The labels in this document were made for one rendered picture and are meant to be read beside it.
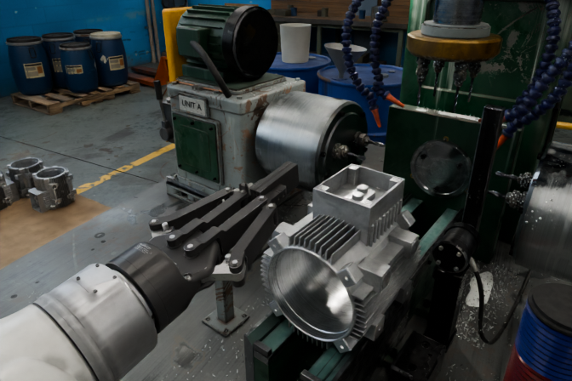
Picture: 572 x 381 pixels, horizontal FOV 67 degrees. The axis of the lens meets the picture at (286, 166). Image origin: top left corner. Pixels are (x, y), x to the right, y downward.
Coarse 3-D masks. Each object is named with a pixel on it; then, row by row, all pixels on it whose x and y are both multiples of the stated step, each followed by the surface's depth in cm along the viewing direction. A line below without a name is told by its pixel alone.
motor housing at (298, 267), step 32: (320, 224) 66; (288, 256) 72; (320, 256) 60; (352, 256) 62; (384, 256) 65; (416, 256) 72; (288, 288) 72; (320, 288) 76; (352, 288) 60; (384, 288) 63; (288, 320) 69; (320, 320) 70; (352, 320) 60
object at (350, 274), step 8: (400, 216) 71; (408, 216) 71; (400, 224) 72; (408, 224) 71; (272, 240) 65; (280, 240) 65; (288, 240) 66; (272, 248) 66; (280, 248) 65; (352, 264) 59; (344, 272) 58; (352, 272) 58; (360, 272) 59; (344, 280) 59; (352, 280) 58; (272, 304) 71; (280, 312) 70; (336, 344) 64; (344, 344) 63; (352, 344) 63
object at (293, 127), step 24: (288, 96) 110; (312, 96) 108; (264, 120) 109; (288, 120) 104; (312, 120) 101; (336, 120) 101; (360, 120) 110; (264, 144) 107; (288, 144) 103; (312, 144) 99; (336, 144) 103; (360, 144) 109; (264, 168) 115; (312, 168) 100; (336, 168) 107
